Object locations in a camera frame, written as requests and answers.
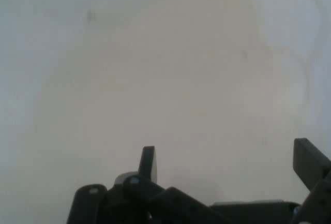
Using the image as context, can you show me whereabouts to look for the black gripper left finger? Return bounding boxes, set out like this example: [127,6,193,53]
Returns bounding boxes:
[66,145,228,224]

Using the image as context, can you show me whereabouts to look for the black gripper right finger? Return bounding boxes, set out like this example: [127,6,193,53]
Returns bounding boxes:
[293,138,331,224]

